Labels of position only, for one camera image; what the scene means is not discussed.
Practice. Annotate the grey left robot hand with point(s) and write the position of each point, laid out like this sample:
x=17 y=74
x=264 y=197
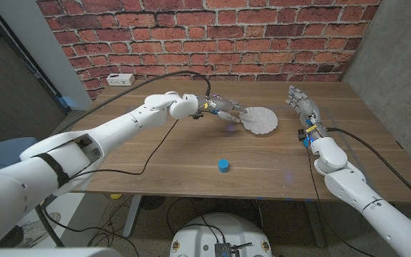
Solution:
x=223 y=104

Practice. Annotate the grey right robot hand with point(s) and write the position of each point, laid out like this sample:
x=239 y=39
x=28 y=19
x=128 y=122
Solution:
x=307 y=107

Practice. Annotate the white paper coffee filter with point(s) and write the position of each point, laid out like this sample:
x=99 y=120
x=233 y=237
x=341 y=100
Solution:
x=260 y=121

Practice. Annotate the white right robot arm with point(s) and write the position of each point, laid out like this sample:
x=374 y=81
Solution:
x=351 y=185

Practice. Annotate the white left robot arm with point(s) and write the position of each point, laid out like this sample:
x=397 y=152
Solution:
x=120 y=125

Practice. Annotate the blue bottle cap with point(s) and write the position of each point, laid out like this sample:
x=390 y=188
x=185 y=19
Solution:
x=223 y=166

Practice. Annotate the red brick printed backdrop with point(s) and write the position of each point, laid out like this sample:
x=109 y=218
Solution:
x=262 y=35

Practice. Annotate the white power strip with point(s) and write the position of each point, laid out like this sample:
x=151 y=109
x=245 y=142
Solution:
x=120 y=79

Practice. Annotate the grey metal table leg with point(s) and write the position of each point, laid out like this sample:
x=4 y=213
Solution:
x=132 y=217
x=314 y=225

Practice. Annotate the dark round floor object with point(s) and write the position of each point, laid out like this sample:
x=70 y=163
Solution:
x=152 y=202

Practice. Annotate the white robot torso base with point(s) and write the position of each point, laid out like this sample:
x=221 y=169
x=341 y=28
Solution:
x=223 y=228

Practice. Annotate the small yellow floor object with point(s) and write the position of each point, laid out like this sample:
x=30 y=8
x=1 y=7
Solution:
x=116 y=196

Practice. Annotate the grey white sneaker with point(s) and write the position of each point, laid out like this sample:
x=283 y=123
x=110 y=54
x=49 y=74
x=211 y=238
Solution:
x=34 y=228

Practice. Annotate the white robot chest edge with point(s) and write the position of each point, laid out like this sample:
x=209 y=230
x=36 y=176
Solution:
x=48 y=252

